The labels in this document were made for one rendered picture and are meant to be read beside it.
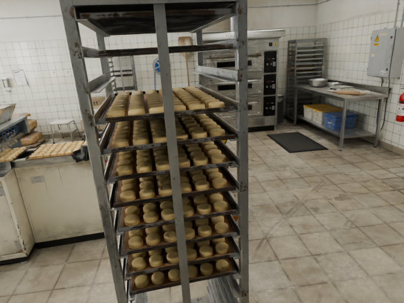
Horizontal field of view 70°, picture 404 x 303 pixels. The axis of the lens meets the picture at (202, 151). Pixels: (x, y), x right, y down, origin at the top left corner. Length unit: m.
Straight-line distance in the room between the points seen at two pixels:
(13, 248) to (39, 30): 5.14
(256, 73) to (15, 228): 4.81
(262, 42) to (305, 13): 1.76
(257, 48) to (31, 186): 4.64
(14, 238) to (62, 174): 0.65
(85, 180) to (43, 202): 0.41
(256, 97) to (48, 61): 4.48
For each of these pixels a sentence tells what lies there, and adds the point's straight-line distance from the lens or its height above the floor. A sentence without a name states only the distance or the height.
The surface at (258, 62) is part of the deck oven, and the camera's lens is 6.04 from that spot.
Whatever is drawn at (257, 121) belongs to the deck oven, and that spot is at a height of 0.24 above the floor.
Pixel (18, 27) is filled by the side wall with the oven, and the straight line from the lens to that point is 7.44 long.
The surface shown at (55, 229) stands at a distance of 3.08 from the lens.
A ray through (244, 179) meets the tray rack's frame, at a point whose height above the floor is 1.26.
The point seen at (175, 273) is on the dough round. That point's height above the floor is 0.88.
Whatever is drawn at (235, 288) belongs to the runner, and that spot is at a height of 0.77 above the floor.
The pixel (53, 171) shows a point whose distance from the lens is 2.82.
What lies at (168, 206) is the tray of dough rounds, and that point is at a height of 1.15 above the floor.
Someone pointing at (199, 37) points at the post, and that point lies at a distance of 1.47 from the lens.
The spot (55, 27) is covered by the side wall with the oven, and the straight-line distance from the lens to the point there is 7.18.
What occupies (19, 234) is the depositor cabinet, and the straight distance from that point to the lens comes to 2.94.
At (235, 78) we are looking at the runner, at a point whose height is 1.58.
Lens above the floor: 1.66
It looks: 19 degrees down
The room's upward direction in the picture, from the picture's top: 3 degrees counter-clockwise
